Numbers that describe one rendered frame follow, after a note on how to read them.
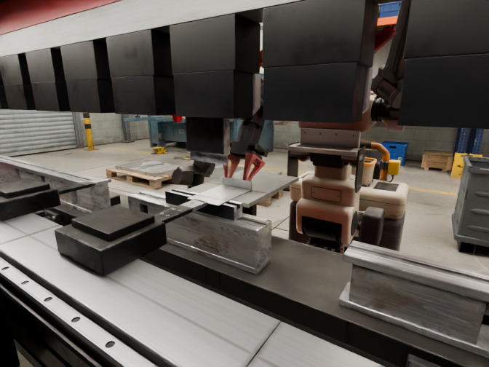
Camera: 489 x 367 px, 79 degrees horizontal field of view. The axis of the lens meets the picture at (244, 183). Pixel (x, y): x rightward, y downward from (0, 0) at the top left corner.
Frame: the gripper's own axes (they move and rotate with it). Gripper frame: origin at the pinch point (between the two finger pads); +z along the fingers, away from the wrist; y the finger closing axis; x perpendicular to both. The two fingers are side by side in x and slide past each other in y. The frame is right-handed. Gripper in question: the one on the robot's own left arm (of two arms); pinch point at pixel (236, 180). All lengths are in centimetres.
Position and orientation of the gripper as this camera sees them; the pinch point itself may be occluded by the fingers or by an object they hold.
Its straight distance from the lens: 74.0
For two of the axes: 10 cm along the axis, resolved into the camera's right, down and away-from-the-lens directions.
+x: 5.0, 2.6, 8.3
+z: -2.7, 9.5, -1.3
